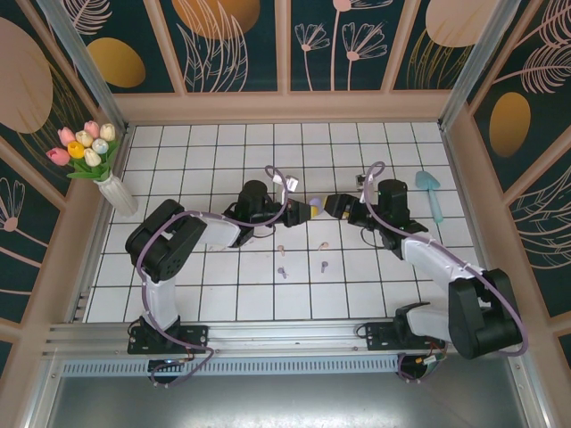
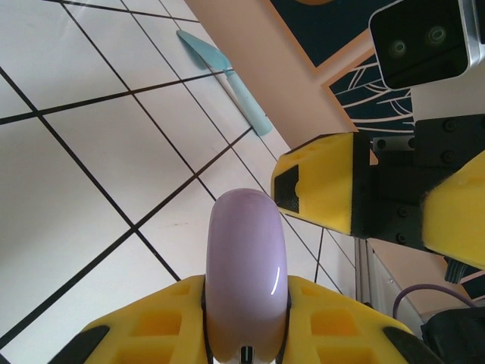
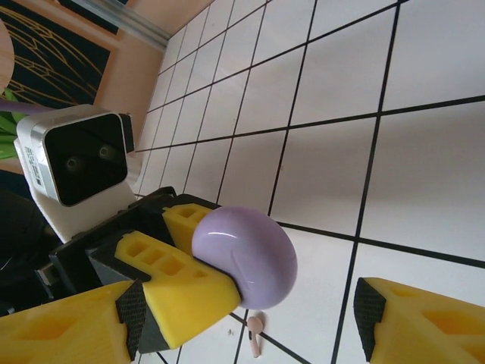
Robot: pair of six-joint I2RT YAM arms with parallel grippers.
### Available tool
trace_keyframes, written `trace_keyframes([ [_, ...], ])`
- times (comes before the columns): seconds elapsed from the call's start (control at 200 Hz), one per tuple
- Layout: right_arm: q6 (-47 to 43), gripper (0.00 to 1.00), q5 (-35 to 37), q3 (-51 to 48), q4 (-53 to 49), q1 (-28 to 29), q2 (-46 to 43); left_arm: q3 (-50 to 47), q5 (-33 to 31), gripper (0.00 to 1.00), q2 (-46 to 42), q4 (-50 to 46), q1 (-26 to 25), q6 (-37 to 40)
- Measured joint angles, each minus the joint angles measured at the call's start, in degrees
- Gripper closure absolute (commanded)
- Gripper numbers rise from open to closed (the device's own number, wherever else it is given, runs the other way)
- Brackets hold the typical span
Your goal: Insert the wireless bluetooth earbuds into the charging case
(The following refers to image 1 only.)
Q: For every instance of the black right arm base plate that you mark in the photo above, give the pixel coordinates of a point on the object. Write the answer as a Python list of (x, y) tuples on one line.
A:
[(379, 334)]

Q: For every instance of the black electronics box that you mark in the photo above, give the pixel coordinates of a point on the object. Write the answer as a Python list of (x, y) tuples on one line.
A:
[(417, 367), (167, 370)]

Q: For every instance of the white ribbed vase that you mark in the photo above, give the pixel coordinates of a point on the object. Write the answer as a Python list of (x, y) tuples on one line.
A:
[(118, 198)]

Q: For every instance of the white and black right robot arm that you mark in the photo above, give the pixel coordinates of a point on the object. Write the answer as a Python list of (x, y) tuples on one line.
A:
[(482, 321)]

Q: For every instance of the grey steel panel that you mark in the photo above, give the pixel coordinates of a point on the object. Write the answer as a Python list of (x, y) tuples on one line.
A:
[(285, 401)]

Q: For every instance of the pastel tulip bouquet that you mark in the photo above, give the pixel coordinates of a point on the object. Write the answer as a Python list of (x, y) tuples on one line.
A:
[(91, 156)]

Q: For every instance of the light blue toy shovel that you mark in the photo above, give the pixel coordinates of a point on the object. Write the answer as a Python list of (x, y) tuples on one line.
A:
[(424, 179)]

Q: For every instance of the aluminium mounting rail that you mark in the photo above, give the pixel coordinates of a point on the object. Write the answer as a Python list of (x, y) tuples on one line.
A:
[(285, 334)]

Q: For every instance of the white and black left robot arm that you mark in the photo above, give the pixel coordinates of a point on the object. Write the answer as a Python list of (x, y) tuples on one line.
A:
[(163, 296)]

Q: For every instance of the purple earbud charging case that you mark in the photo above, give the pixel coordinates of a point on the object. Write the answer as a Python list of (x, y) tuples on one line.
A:
[(315, 201)]

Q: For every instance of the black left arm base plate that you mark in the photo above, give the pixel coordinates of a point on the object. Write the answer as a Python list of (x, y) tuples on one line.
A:
[(196, 334)]

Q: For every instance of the aluminium frame post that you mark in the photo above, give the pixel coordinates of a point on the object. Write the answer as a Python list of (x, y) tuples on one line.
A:
[(479, 58), (80, 58)]

